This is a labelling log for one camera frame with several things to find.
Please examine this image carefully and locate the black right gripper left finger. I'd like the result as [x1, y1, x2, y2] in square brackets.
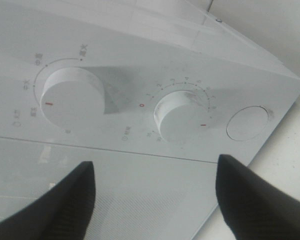
[0, 161, 95, 240]

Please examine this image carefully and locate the white microwave door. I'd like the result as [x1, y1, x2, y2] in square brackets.
[0, 139, 217, 240]

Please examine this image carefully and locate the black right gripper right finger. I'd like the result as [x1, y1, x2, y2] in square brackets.
[215, 154, 300, 240]

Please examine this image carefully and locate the white timer knob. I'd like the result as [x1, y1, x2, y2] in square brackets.
[153, 90, 210, 144]

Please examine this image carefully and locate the white microwave oven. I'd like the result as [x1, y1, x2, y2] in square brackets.
[0, 0, 300, 240]

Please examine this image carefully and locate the white upper power knob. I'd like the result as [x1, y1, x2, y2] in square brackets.
[40, 67, 105, 130]

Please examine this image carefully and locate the white round door button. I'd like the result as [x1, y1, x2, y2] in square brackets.
[226, 105, 269, 142]

